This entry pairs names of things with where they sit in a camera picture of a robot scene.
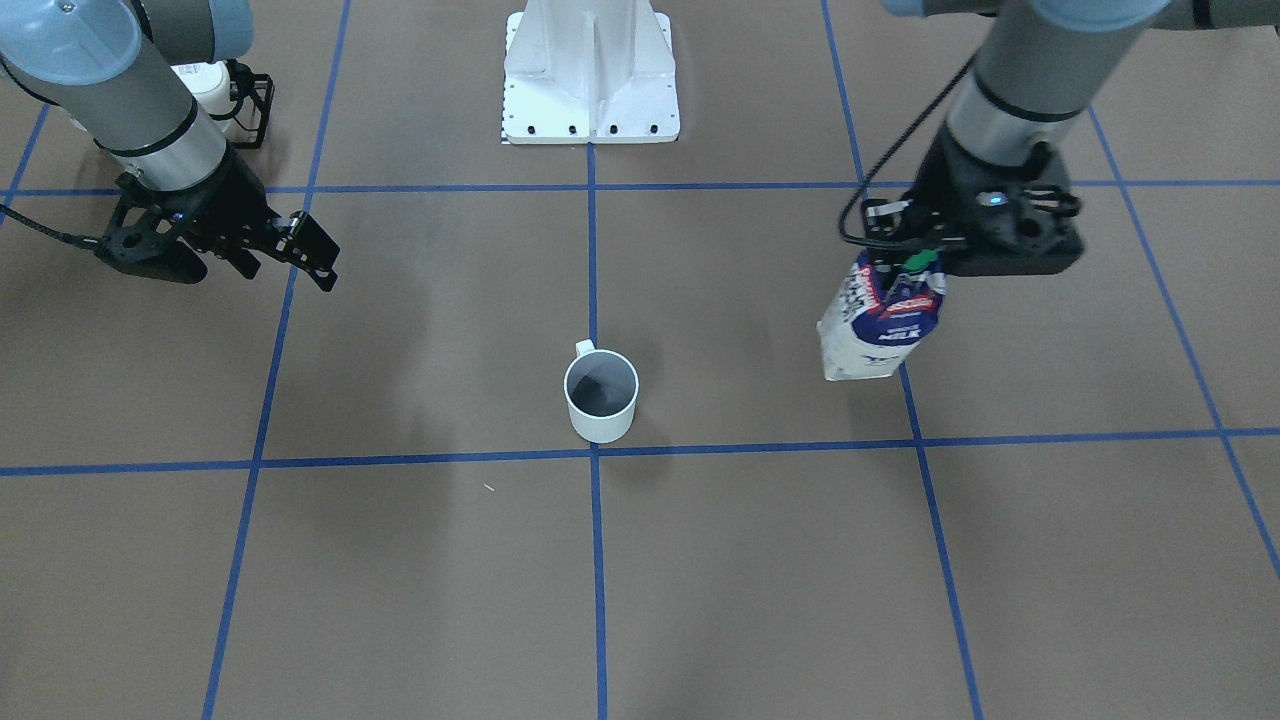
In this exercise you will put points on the white mug on rack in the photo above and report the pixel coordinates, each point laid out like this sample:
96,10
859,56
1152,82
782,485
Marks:
210,84

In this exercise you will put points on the black wire mug rack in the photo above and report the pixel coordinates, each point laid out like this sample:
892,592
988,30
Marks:
250,105

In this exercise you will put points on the blue white milk carton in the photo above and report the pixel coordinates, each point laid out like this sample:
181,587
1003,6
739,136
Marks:
879,314

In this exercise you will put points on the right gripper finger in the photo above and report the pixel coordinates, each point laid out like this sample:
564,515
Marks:
241,256
300,241

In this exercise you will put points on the white ribbed mug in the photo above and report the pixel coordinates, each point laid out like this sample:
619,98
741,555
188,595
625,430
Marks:
601,389

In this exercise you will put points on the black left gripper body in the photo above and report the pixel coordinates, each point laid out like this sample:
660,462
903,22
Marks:
950,172

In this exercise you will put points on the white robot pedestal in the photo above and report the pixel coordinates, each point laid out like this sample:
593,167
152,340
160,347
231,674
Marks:
589,72

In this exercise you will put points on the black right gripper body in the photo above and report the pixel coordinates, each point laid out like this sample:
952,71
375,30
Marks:
226,203

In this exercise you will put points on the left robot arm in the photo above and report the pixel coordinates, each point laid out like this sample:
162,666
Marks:
1041,65

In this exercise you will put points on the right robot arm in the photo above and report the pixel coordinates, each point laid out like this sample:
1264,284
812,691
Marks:
111,66

